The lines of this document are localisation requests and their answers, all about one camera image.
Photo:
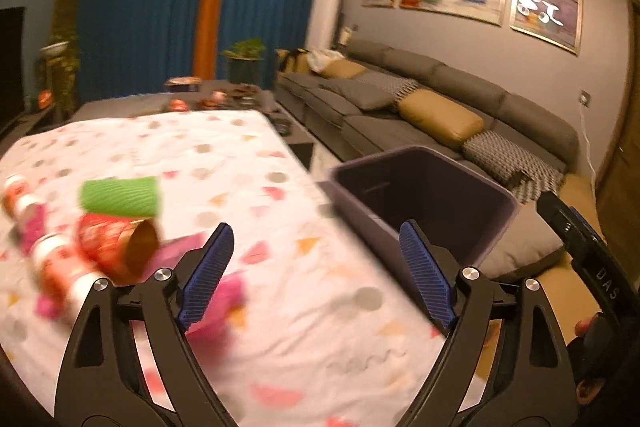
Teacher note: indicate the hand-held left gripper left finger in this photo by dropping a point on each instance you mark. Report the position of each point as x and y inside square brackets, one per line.
[207, 277]

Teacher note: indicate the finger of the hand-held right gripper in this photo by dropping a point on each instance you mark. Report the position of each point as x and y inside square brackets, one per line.
[557, 214]

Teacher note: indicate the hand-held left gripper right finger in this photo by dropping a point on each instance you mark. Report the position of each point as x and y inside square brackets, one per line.
[427, 277]

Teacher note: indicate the large pink plastic bag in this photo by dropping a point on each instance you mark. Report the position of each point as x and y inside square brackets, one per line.
[225, 302]

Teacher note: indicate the grey plastic bin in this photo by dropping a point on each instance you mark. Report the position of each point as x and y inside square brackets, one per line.
[425, 187]

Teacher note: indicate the orange red paper cup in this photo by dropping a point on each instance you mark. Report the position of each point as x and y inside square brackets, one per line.
[100, 242]

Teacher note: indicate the green corrugated paper cup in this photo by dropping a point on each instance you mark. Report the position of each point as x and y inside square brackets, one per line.
[120, 197]

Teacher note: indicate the red white can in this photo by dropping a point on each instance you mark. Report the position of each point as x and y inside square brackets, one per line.
[60, 267]

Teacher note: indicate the person's right forearm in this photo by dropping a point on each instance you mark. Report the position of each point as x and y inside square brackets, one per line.
[620, 397]

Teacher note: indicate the person's right hand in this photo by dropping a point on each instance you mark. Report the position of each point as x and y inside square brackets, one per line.
[584, 328]

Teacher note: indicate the large yellow seat cushion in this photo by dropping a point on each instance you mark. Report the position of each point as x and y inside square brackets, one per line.
[570, 292]

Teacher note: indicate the plump grey cushion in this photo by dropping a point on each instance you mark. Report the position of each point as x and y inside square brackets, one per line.
[530, 252]

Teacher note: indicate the black white patterned cushion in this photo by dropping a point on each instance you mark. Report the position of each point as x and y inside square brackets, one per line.
[515, 162]
[395, 83]

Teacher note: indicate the grey sofa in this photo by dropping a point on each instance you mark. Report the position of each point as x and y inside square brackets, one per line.
[520, 117]

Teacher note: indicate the brown wooden door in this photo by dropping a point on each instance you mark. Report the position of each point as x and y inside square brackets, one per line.
[625, 132]

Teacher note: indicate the patterned white tablecloth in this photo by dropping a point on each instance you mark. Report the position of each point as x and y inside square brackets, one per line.
[300, 332]

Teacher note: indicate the big yellow cushion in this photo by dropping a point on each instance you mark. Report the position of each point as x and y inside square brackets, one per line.
[440, 119]

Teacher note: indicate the orange figurine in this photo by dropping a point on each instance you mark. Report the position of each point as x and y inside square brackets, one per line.
[178, 105]

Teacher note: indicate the pink figurine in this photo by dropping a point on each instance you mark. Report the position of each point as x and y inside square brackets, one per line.
[218, 97]

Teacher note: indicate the dark bowl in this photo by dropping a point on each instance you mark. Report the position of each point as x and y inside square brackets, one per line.
[245, 92]

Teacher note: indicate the dark coffee table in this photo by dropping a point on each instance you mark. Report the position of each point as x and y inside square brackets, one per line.
[130, 104]

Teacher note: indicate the flat grey cushion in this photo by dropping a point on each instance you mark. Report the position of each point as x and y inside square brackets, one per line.
[367, 96]

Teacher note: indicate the flat printed box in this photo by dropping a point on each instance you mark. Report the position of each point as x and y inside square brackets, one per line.
[182, 83]

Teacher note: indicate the potted plant dark pot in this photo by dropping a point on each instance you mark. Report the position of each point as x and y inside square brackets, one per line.
[245, 57]

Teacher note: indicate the small yellow cushion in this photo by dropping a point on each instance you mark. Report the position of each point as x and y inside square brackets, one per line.
[342, 69]

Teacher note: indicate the grey television cabinet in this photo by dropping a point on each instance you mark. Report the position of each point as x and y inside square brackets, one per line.
[45, 111]

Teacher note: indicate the tall plant stand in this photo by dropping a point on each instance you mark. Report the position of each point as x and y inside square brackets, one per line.
[60, 87]

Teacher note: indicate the small orange radio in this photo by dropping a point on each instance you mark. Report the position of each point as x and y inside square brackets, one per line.
[46, 98]

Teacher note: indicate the white cloth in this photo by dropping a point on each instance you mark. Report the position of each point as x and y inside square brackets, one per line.
[325, 58]

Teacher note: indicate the white jug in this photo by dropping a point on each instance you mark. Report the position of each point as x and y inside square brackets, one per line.
[344, 37]

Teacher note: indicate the potted plant white pot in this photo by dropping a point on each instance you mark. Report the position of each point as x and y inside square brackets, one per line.
[57, 48]

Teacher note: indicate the white standing air conditioner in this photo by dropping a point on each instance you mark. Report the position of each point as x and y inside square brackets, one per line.
[325, 12]

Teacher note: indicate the black television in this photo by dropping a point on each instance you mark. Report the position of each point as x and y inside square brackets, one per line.
[10, 67]

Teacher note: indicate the wall socket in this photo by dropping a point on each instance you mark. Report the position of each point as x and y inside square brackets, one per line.
[585, 98]

